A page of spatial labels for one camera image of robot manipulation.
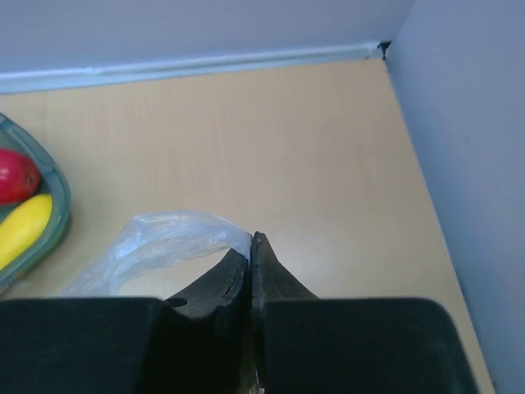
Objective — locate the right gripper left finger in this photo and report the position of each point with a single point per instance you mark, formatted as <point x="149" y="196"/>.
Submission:
<point x="188" y="343"/>

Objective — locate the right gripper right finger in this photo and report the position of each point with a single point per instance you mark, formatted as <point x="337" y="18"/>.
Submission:
<point x="306" y="344"/>

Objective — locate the clear plastic bag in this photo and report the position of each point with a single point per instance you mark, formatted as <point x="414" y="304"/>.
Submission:
<point x="157" y="240"/>

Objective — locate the grey-green plastic basin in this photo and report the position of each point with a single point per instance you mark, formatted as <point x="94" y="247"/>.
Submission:
<point x="53" y="182"/>

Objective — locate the yellow toy mango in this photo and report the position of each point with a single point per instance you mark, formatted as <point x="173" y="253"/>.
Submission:
<point x="23" y="226"/>

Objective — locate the red apple right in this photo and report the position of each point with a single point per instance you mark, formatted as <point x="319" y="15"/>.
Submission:
<point x="20" y="177"/>

